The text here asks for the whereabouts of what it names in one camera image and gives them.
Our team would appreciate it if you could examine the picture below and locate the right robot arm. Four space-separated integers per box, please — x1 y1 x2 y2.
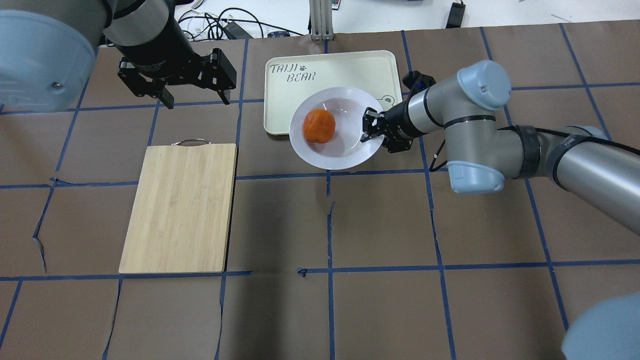
360 59 640 234

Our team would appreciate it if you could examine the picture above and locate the bamboo cutting board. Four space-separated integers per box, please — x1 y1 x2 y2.
118 142 238 275

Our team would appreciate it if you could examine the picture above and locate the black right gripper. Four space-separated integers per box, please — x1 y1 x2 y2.
359 102 413 154

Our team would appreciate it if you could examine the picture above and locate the black cable bundle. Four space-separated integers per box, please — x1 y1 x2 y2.
171 7 306 43

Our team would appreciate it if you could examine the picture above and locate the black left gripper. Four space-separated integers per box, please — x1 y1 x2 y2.
118 48 238 110

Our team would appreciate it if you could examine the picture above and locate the orange fruit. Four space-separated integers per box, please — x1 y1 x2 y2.
302 109 336 144

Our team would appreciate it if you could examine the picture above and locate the black power adapter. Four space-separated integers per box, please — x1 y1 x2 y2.
222 22 254 40

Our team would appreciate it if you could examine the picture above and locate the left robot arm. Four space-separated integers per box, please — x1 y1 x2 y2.
0 0 237 112

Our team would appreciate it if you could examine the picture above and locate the white round plate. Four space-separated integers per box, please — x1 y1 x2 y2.
289 86 383 171

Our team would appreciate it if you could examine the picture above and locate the aluminium frame post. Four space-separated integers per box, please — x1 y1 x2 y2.
308 0 335 41

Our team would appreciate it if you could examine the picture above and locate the black adapter top right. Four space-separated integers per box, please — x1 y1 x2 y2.
445 0 466 29

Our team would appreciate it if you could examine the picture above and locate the cream bear tray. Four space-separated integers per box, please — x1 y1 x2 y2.
263 50 403 136

